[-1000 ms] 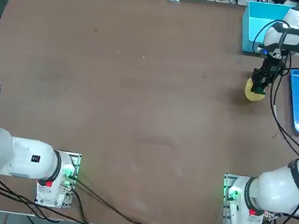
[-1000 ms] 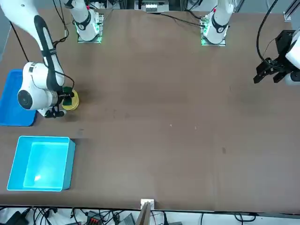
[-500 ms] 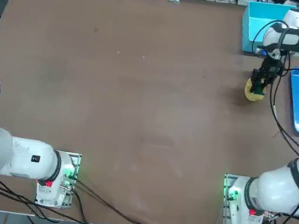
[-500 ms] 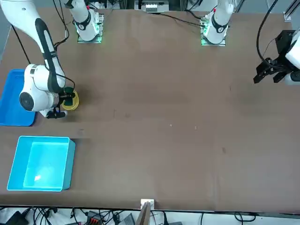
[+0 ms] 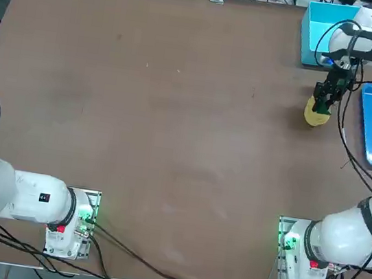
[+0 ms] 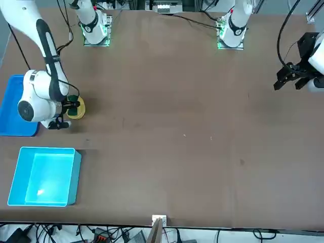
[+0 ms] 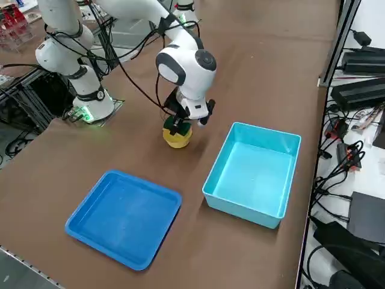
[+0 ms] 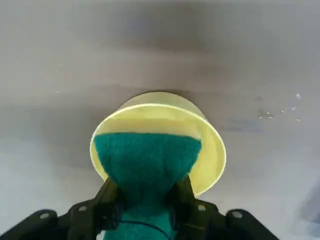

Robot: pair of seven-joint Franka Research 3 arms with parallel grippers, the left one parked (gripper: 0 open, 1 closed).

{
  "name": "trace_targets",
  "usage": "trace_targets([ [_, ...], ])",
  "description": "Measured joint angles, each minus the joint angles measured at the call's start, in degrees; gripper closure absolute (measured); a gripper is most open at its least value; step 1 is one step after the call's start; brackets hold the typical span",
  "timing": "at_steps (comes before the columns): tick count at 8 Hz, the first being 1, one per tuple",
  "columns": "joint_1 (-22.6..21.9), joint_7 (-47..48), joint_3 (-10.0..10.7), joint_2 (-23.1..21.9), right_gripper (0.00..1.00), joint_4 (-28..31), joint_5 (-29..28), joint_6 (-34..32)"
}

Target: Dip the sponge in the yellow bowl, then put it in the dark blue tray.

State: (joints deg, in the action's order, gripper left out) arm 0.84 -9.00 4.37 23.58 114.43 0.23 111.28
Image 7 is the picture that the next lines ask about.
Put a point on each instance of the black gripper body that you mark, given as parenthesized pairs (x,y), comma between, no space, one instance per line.
(173,103)

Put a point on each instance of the green and yellow sponge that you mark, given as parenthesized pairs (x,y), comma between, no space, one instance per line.
(185,128)

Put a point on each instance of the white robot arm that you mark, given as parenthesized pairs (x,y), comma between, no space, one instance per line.
(186,12)
(186,69)

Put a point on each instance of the yellow bowl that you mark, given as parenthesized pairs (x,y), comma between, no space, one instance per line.
(177,141)

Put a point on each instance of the dark blue tray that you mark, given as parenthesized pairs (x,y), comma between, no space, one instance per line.
(123,216)

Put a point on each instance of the light blue bin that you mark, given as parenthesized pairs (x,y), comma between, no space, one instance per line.
(249,180)

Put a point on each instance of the black module with red plugs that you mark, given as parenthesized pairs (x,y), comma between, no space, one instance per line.
(349,156)

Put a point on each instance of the clear shelf with red packets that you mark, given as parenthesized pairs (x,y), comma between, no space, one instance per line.
(13,27)

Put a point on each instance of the large black power brick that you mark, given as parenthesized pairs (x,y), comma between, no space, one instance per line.
(358,94)

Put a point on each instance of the small black adapter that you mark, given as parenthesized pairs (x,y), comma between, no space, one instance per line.
(362,37)

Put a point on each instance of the flat black box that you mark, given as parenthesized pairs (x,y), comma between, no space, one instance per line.
(368,216)

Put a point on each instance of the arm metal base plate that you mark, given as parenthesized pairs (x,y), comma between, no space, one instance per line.
(115,113)

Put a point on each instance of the black metal frame stand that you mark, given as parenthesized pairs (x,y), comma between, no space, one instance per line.
(33,96)

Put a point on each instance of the aluminium frame post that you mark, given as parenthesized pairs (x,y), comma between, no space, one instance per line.
(340,42)

